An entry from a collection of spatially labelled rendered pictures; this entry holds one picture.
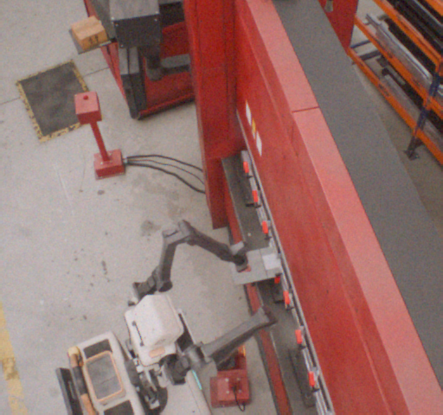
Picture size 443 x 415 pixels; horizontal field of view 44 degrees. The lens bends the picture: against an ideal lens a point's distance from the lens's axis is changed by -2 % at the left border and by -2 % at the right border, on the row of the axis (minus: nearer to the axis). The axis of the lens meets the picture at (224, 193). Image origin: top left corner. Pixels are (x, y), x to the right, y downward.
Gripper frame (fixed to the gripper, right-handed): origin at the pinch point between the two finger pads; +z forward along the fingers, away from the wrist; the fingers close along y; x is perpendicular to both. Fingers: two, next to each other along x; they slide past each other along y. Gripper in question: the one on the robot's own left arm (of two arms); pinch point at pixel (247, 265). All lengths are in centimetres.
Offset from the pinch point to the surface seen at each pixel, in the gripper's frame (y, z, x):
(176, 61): 145, -23, 0
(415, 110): 128, 132, -120
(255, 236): 25.1, 18.5, -2.2
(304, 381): -63, 18, -5
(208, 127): 86, -16, -6
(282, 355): -46.4, 17.4, 2.3
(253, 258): 5.3, 4.8, -2.7
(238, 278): -4.6, -0.5, 7.1
